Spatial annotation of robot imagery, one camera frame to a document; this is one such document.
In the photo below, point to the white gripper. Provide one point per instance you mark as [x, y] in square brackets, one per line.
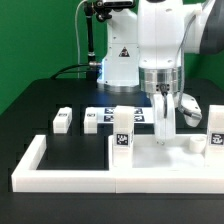
[164, 114]

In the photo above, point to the white desk top tray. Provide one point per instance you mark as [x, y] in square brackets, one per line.
[178, 166]

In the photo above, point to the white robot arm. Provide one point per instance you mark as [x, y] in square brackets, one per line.
[147, 41]

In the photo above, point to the marker base plate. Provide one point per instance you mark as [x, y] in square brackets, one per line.
[105, 115]

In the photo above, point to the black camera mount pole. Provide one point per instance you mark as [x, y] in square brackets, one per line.
[92, 73]

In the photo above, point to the white U-shaped frame fence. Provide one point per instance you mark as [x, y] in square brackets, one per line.
[27, 177]

